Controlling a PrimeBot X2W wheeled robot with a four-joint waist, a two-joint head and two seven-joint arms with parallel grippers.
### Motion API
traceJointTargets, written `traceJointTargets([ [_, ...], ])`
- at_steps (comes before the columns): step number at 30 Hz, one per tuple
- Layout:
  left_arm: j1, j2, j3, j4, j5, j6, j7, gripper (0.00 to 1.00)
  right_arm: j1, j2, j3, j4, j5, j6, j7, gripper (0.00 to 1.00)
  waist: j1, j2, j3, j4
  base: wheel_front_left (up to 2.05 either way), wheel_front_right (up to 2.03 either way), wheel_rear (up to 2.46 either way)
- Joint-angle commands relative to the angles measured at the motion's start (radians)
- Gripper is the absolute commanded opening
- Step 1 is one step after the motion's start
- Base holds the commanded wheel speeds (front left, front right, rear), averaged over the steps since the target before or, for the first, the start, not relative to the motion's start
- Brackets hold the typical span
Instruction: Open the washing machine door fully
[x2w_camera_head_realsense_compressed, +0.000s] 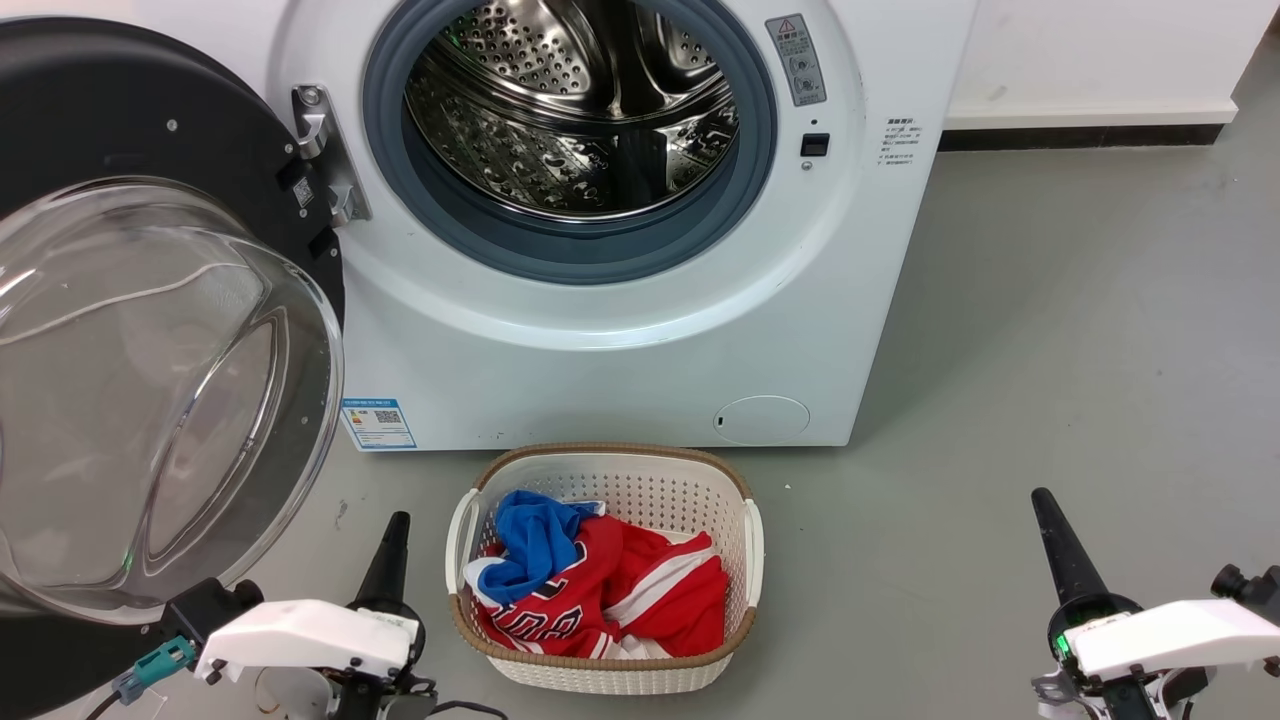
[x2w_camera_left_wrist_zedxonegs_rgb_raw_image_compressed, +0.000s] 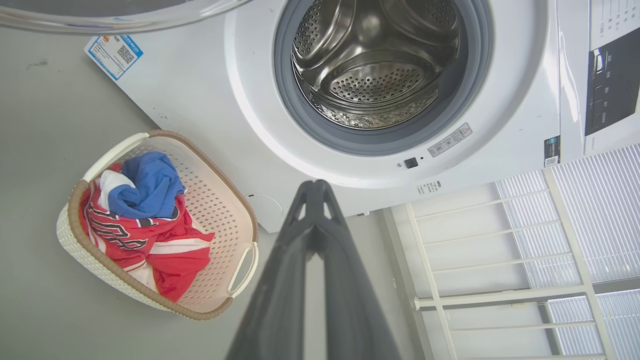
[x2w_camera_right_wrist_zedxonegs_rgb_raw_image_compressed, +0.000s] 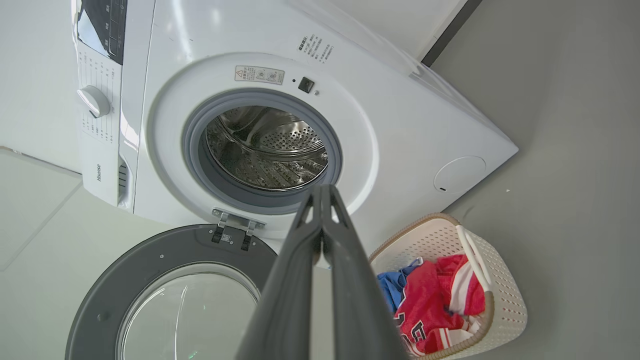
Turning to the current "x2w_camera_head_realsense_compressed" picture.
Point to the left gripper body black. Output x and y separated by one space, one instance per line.
420 700

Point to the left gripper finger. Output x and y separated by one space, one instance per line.
378 575
399 575

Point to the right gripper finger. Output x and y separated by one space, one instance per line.
1058 560
1080 555

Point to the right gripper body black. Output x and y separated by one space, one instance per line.
1110 695

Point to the black round glass washer door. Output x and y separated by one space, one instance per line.
150 400

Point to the white front-load washing machine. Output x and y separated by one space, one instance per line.
620 380

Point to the metal door hinge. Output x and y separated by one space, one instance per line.
325 150

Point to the blue garment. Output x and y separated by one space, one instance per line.
530 545

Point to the blue energy label sticker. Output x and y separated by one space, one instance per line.
378 424

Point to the white plastic laundry basket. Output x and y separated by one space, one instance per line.
640 480

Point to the red basketball jersey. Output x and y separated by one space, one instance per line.
665 605

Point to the small text sticker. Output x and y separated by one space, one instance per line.
901 141

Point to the stainless steel washer drum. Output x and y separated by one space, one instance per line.
560 110

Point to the grey warning sticker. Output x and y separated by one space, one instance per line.
797 60

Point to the right white wrist camera housing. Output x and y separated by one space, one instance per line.
1170 632

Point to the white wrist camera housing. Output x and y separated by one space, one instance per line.
1170 632
310 640

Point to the left white wrist camera housing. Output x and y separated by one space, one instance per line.
310 640

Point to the left black camera module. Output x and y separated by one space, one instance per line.
210 605

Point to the black camera module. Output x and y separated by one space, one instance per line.
210 605
1250 585

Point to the right black camera module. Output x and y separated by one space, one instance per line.
1250 585

